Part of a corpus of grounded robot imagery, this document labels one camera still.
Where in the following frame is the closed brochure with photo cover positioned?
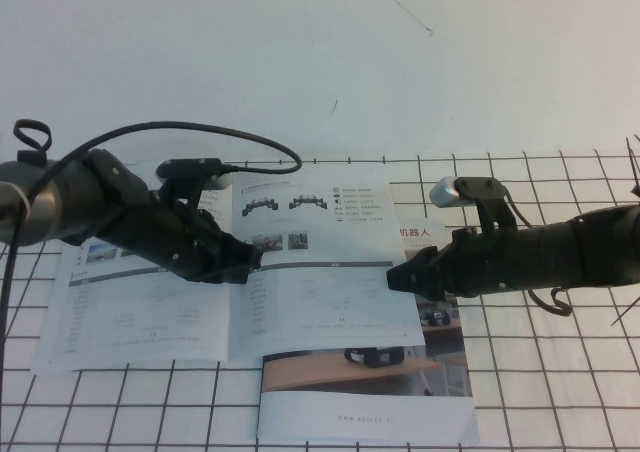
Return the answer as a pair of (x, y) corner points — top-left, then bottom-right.
(256, 216), (481, 446)

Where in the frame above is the white product catalogue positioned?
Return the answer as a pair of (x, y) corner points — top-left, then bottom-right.
(32, 164), (426, 374)

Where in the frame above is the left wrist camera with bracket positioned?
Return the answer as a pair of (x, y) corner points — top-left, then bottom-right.
(154, 157), (235, 213)

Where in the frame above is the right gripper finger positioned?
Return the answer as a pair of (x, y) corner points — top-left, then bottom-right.
(389, 274), (446, 301)
(389, 249), (444, 281)

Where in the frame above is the white cloth with black grid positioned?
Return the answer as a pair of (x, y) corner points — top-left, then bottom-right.
(0, 149), (640, 452)

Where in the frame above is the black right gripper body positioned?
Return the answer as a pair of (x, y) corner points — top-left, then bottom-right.
(439, 226), (531, 298)

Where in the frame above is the black cable tie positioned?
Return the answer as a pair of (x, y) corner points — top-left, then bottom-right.
(610, 291), (640, 329)
(626, 134), (640, 198)

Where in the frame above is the short looped black cable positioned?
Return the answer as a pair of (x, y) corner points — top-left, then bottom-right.
(527, 286), (574, 318)
(13, 118), (54, 163)

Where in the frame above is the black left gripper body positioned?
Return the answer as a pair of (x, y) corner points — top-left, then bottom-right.
(119, 199), (236, 284)

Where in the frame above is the left camera black cable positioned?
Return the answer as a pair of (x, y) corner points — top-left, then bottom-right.
(0, 120), (303, 353)

